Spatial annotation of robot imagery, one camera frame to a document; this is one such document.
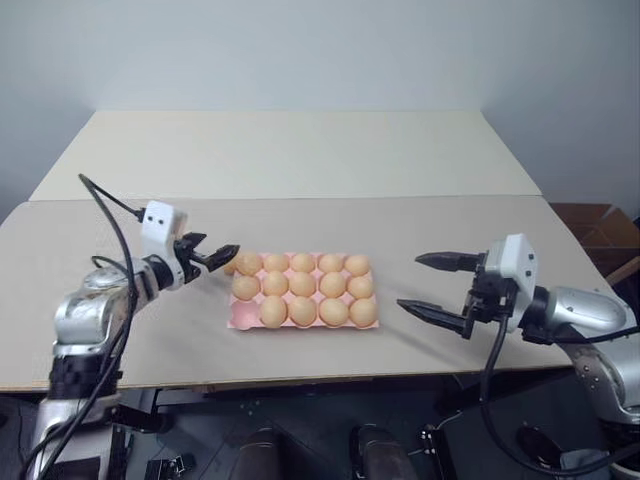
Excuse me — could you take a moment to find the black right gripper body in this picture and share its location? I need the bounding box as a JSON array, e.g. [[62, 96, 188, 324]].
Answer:
[[460, 251, 517, 342]]

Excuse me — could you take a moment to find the black table leg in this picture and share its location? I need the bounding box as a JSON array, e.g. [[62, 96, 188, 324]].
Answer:
[[419, 422, 454, 480]]

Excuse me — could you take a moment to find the brown cardboard box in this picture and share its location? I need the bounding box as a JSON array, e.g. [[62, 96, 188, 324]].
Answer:
[[548, 201, 640, 287]]

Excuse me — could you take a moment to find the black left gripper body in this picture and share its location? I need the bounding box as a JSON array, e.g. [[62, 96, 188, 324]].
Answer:
[[172, 233, 208, 284]]

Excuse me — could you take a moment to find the black table frame bracket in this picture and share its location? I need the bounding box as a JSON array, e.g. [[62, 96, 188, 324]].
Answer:
[[115, 387, 175, 435]]

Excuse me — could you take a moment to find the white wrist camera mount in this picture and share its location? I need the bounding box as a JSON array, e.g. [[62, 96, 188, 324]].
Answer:
[[139, 200, 190, 292], [486, 232, 542, 334]]

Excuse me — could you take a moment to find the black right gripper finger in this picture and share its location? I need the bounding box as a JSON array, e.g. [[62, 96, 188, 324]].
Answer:
[[395, 298, 472, 338], [414, 250, 484, 274]]

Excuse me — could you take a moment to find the pink egg tray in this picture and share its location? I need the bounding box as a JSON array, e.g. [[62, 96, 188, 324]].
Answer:
[[225, 252, 381, 333]]

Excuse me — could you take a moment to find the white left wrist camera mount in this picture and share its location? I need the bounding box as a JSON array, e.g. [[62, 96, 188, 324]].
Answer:
[[139, 200, 190, 292]]

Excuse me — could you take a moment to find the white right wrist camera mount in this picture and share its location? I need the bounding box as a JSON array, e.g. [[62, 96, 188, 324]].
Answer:
[[486, 232, 542, 334]]

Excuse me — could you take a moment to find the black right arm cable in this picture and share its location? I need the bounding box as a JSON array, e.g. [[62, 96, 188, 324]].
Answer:
[[478, 309, 640, 474]]

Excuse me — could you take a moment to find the dark rounded shape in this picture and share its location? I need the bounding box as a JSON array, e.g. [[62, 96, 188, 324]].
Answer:
[[348, 423, 407, 480], [238, 428, 282, 480]]

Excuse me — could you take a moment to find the black metal clamp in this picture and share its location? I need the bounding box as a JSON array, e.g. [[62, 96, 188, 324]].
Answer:
[[143, 453, 197, 480]]

